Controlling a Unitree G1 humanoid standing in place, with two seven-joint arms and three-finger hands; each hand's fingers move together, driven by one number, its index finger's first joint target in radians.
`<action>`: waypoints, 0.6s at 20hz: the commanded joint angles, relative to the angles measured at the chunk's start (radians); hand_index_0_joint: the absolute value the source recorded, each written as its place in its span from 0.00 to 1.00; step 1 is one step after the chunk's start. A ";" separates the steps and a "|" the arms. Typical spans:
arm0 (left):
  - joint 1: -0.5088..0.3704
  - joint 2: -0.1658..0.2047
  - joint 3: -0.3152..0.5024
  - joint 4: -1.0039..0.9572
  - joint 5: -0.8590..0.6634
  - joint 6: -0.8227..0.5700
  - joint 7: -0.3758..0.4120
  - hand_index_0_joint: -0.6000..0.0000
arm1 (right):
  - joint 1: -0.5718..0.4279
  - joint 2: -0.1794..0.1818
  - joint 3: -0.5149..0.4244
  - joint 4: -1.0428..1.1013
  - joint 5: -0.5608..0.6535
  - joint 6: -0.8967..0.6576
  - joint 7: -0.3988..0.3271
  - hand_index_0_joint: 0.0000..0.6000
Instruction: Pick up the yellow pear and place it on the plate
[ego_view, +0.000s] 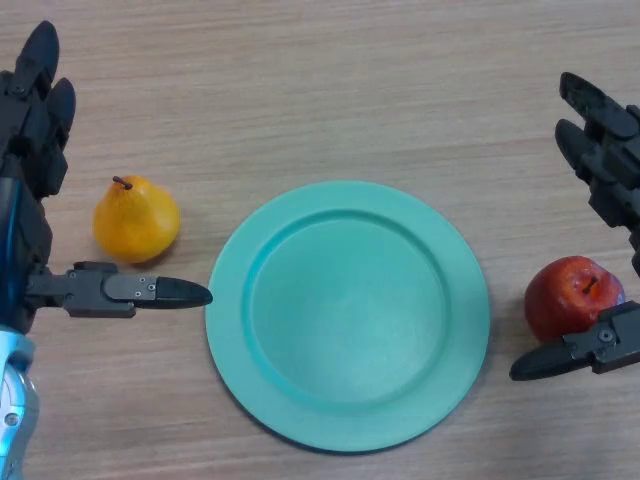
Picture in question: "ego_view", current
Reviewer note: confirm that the yellow pear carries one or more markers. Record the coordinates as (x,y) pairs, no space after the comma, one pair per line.
(135,225)

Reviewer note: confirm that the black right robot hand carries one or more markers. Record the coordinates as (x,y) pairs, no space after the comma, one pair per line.
(610,150)

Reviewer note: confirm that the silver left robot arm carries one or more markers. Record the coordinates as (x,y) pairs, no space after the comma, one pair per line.
(15,400)

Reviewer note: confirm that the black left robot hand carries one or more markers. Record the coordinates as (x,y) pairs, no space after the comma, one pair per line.
(25,225)

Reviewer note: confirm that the red apple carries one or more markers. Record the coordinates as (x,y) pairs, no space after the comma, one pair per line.
(560,300)

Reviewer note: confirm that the green round plate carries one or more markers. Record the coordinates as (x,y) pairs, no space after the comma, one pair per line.
(350,325)

